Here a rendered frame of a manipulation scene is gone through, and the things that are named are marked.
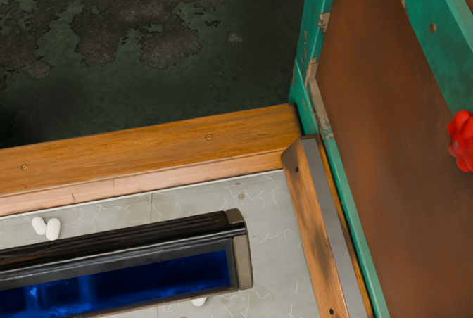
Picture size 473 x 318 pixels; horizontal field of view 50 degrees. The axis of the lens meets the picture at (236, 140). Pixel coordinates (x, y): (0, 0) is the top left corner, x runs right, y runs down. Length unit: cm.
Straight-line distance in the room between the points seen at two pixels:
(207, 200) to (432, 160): 47
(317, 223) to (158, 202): 28
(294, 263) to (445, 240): 38
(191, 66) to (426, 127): 150
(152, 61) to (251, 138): 111
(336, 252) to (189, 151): 31
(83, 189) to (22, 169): 11
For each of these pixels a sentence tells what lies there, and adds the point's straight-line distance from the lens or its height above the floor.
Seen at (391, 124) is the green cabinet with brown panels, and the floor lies 108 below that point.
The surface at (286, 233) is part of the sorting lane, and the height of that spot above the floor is 74.
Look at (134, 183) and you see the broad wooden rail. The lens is 88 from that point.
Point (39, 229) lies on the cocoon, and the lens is 89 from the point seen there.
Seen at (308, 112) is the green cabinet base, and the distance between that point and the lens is 85.
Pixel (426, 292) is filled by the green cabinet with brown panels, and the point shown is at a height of 102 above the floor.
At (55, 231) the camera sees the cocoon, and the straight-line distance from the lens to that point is 88.
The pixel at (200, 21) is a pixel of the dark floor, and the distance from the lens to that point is 206.
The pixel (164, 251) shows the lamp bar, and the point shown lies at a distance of 46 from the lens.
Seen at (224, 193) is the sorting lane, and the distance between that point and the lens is 87.
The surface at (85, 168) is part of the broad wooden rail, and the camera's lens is 90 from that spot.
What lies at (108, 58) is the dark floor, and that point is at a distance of 200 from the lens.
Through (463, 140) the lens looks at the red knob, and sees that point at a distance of 37.
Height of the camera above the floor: 155
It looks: 62 degrees down
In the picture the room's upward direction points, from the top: straight up
